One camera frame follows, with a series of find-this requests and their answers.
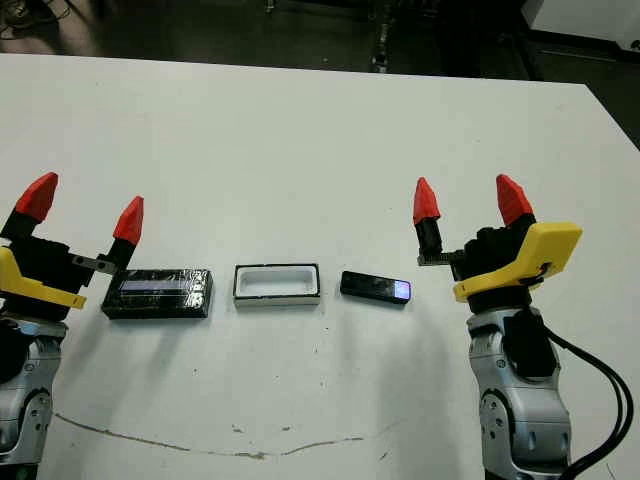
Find yellow and black left gripper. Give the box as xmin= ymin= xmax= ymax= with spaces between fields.
xmin=0 ymin=172 xmax=146 ymax=321

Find yellow and black right gripper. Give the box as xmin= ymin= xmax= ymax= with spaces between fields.
xmin=413 ymin=174 xmax=584 ymax=306

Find glossy black box lid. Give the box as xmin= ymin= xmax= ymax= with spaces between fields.
xmin=101 ymin=268 xmax=216 ymax=320

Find small black camera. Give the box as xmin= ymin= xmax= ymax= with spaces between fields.
xmin=339 ymin=270 xmax=414 ymax=304

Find black floor post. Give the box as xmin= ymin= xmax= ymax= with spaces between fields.
xmin=369 ymin=17 xmax=396 ymax=71

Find black floor cables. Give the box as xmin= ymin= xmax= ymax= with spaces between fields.
xmin=0 ymin=0 xmax=76 ymax=41

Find camera box with white insert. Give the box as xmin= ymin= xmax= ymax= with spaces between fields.
xmin=233 ymin=262 xmax=321 ymax=307

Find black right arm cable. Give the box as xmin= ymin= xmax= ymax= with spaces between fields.
xmin=544 ymin=329 xmax=632 ymax=480

